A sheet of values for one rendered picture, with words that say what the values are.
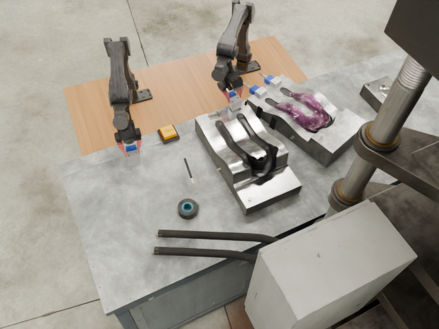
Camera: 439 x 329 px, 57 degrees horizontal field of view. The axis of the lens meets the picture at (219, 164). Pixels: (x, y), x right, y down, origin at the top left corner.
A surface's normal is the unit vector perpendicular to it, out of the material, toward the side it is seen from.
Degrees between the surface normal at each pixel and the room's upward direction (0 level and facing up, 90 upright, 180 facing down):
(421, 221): 0
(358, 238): 0
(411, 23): 90
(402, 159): 0
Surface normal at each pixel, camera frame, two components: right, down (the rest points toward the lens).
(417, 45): -0.90, 0.34
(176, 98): 0.03, -0.58
